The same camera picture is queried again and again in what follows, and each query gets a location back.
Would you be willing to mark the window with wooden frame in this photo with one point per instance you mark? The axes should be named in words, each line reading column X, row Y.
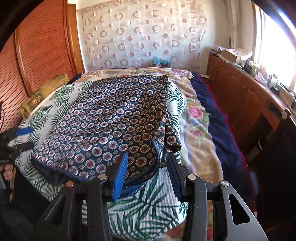
column 274, row 51

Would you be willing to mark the brown gold patterned garment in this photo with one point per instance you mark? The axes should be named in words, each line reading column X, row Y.
column 41, row 93

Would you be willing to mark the palm leaf print blanket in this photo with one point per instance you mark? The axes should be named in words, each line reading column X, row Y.
column 43, row 121

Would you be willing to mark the navy circle-patterned garment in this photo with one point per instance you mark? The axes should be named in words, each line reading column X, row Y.
column 114, row 115

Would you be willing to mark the floral bed quilt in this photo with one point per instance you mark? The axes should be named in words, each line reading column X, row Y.
column 192, row 129

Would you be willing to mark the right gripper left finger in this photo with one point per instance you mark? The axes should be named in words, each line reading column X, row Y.
column 79, row 211

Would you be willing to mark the dark blue blanket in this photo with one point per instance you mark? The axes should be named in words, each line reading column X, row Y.
column 232, row 160

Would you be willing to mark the person's left hand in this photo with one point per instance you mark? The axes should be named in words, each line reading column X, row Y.
column 8, row 172

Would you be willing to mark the teal object at headboard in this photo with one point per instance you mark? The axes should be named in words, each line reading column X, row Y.
column 158, row 62

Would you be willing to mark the cardboard box on cabinet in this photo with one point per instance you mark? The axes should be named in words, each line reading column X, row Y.
column 236, row 55

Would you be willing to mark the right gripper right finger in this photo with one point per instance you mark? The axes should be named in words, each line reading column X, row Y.
column 233, row 220

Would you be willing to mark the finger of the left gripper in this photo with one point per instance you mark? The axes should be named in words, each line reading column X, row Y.
column 12, row 133
column 24, row 146

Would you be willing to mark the wooden slatted wardrobe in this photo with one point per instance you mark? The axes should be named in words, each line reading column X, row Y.
column 43, row 45

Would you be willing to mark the sheer circle-patterned curtain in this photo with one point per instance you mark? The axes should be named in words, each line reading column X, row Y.
column 127, row 34

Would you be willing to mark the wooden side cabinet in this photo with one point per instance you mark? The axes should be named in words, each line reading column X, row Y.
column 253, row 110

